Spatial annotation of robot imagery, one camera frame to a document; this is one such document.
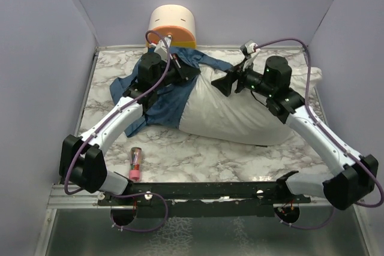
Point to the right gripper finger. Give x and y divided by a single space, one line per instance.
224 84
236 69

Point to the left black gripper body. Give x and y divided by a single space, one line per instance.
174 75

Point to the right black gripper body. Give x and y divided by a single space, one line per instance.
247 78

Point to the blue patterned pillowcase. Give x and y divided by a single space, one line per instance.
168 109

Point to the white pillow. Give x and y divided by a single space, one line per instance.
240 118

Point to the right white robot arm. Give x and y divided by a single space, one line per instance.
351 175

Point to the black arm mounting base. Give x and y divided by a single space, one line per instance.
157 207

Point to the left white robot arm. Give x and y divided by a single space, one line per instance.
82 157

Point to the round pastel drawer cabinet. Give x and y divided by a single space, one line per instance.
176 21

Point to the pink capped small bottle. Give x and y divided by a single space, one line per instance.
135 162

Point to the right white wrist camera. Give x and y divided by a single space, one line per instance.
249 49

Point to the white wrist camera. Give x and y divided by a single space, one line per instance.
249 49
162 48

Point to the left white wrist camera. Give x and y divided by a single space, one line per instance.
162 48

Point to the aluminium frame rail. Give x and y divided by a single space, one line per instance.
210 192

